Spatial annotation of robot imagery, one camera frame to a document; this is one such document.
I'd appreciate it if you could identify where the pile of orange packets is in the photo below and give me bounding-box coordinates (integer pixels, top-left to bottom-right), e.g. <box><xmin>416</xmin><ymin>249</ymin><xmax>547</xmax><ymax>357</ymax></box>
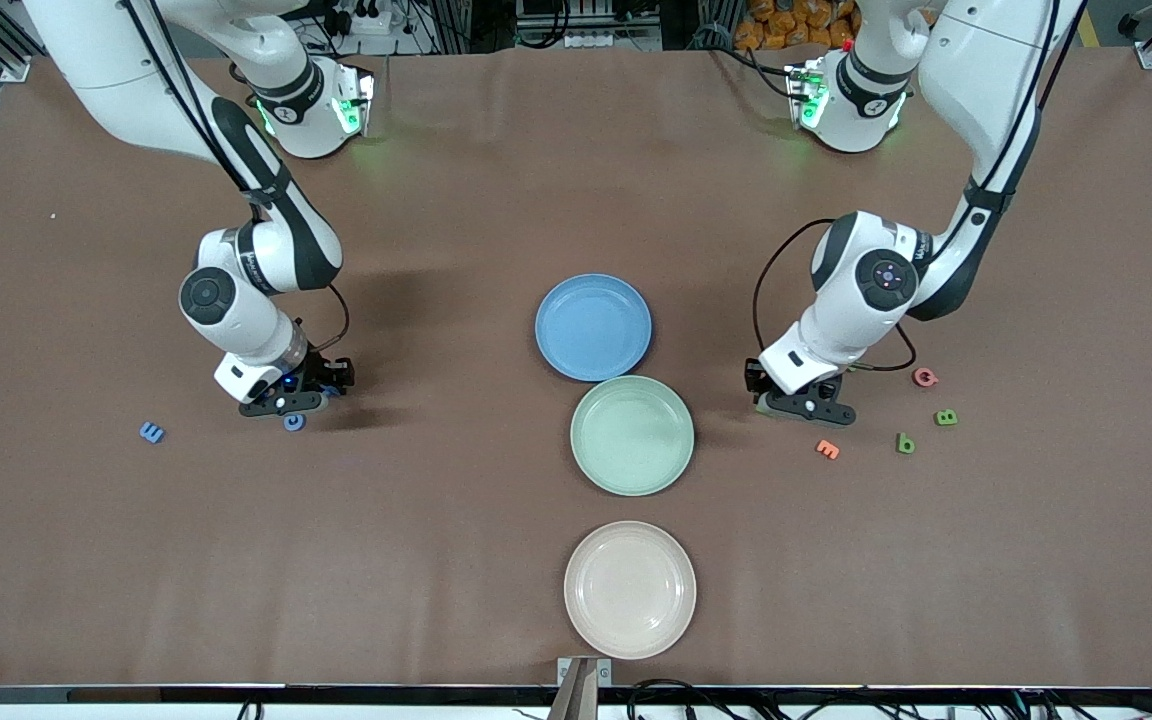
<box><xmin>733</xmin><ymin>0</ymin><xmax>859</xmax><ymax>51</ymax></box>

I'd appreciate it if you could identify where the black cable loop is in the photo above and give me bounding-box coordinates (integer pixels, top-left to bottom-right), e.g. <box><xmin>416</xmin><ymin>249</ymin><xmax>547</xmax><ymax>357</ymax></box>
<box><xmin>626</xmin><ymin>678</ymin><xmax>737</xmax><ymax>720</ymax></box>

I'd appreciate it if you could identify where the white power strip with plugs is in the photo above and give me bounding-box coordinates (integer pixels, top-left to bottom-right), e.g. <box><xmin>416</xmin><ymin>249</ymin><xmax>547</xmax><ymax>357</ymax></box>
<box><xmin>324</xmin><ymin>0</ymin><xmax>397</xmax><ymax>39</ymax></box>

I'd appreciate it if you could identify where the green plate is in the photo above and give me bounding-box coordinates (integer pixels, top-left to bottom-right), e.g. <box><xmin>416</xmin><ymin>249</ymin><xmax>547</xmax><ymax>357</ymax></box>
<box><xmin>570</xmin><ymin>375</ymin><xmax>696</xmax><ymax>498</ymax></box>

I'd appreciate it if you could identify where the blue plate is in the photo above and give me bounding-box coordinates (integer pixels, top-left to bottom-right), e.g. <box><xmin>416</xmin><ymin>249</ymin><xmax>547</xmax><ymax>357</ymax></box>
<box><xmin>535</xmin><ymin>273</ymin><xmax>654</xmax><ymax>383</ymax></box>

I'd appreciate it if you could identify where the beige plate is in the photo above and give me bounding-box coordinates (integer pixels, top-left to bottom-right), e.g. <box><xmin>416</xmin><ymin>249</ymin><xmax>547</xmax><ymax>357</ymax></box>
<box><xmin>563</xmin><ymin>520</ymin><xmax>698</xmax><ymax>661</ymax></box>

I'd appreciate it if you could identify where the metal bracket at table edge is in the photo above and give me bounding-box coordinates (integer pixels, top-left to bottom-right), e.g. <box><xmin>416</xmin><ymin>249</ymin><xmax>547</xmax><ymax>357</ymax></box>
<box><xmin>556</xmin><ymin>656</ymin><xmax>614</xmax><ymax>720</ymax></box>

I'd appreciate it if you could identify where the brown paper table cover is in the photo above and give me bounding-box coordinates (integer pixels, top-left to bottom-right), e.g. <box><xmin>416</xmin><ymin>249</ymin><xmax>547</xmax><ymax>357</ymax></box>
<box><xmin>0</xmin><ymin>45</ymin><xmax>1152</xmax><ymax>691</ymax></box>

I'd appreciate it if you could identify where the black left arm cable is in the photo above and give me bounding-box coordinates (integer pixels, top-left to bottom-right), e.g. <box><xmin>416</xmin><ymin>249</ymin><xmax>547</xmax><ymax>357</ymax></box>
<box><xmin>748</xmin><ymin>0</ymin><xmax>1077</xmax><ymax>373</ymax></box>

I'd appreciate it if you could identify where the long white power strip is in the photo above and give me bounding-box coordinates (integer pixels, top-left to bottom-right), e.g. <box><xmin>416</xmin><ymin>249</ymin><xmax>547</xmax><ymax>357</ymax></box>
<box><xmin>516</xmin><ymin>28</ymin><xmax>663</xmax><ymax>53</ymax></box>

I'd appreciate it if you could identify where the table edge rail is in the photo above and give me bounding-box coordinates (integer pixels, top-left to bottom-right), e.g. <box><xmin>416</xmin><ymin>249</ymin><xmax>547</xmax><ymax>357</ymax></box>
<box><xmin>0</xmin><ymin>684</ymin><xmax>1152</xmax><ymax>707</ymax></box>

